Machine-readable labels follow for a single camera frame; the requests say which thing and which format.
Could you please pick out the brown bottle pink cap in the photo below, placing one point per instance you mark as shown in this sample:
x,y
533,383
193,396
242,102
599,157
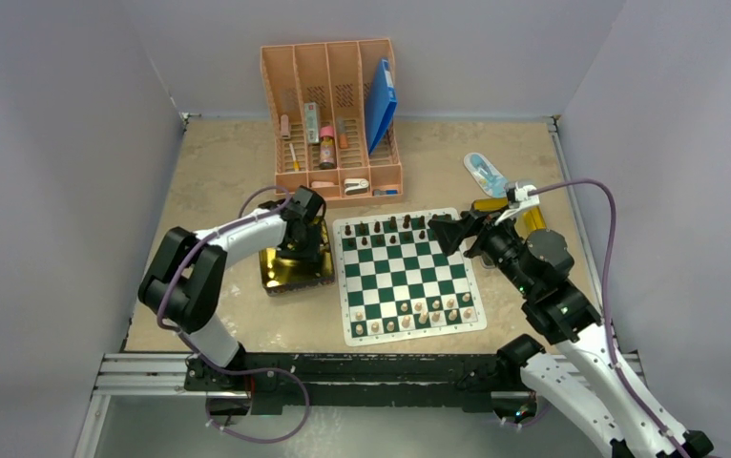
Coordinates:
x,y
327,151

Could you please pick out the blue folder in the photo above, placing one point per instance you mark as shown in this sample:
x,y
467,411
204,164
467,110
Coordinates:
x,y
380,105

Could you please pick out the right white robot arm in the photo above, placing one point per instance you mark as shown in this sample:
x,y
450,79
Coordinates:
x,y
610,404

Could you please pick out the green white chess board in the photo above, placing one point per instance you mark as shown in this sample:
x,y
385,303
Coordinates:
x,y
384,260

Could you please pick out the pink desk organizer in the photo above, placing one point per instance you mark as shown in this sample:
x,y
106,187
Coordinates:
x,y
331,106

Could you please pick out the white stapler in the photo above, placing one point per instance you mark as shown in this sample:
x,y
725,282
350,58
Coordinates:
x,y
355,186

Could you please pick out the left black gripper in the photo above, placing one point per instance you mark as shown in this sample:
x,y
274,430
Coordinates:
x,y
311,251

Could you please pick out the gold tin tray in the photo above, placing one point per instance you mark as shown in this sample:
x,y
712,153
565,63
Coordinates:
x,y
280,275
525,223

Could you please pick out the blue white packaged item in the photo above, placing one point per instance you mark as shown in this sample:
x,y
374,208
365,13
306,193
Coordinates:
x,y
486,175

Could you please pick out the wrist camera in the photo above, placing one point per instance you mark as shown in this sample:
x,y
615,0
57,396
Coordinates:
x,y
304,205
521,197

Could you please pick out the left gold tin tray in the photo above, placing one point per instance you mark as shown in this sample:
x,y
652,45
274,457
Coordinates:
x,y
280,275

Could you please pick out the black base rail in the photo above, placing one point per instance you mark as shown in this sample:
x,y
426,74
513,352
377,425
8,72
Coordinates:
x,y
474,383

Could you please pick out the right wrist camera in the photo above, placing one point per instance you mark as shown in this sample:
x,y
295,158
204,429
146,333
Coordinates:
x,y
521,197

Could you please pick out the white green box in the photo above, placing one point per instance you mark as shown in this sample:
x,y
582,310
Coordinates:
x,y
312,123

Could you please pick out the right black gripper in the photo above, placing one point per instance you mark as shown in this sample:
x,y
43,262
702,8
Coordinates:
x,y
450,233

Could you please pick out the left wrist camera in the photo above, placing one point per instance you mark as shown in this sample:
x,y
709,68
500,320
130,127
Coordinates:
x,y
304,205

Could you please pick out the right gold tin tray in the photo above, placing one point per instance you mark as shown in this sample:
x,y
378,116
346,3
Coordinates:
x,y
525,223

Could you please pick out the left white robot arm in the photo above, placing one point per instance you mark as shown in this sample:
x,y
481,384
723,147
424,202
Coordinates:
x,y
183,281

